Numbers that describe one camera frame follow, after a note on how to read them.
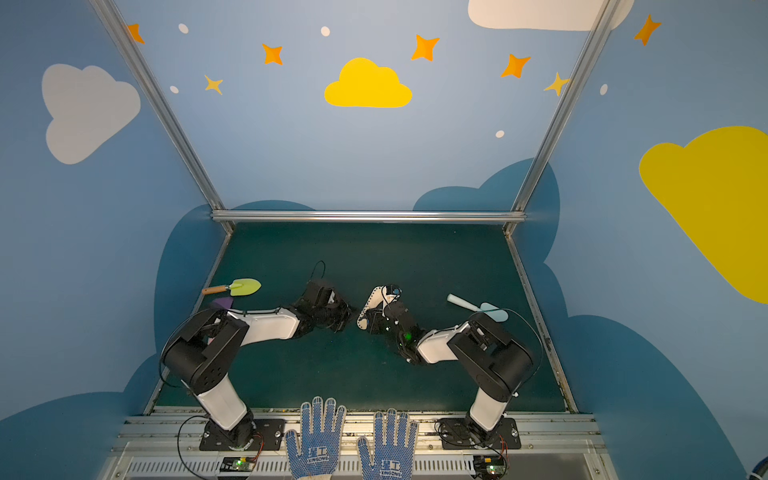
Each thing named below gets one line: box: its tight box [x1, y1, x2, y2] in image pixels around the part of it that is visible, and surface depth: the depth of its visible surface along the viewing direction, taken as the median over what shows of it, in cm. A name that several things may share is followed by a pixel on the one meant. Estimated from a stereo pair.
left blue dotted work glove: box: [285, 396, 347, 480], surface depth 75 cm
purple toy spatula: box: [214, 297, 234, 309], surface depth 101 cm
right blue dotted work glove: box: [357, 408, 419, 480], surface depth 73 cm
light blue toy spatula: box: [447, 293, 509, 322], surface depth 100 cm
